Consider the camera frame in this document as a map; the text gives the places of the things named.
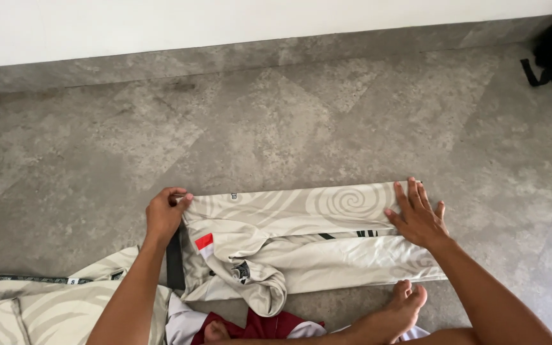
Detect beige striped-print garment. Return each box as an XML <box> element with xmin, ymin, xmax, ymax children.
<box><xmin>0</xmin><ymin>245</ymin><xmax>173</xmax><ymax>345</ymax></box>

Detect person's right hand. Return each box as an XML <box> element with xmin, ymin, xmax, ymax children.
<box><xmin>384</xmin><ymin>177</ymin><xmax>451</xmax><ymax>250</ymax></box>

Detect white and maroon garment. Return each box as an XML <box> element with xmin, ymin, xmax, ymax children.
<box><xmin>165</xmin><ymin>292</ymin><xmax>431</xmax><ymax>345</ymax></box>

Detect person's left hand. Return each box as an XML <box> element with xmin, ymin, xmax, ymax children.
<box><xmin>145</xmin><ymin>187</ymin><xmax>194</xmax><ymax>246</ymax></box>

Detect person's bare foot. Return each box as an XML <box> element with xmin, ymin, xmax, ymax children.
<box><xmin>347</xmin><ymin>280</ymin><xmax>428</xmax><ymax>345</ymax></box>

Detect beige swirl-print jersey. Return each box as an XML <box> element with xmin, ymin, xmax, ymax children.
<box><xmin>167</xmin><ymin>180</ymin><xmax>449</xmax><ymax>318</ymax></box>

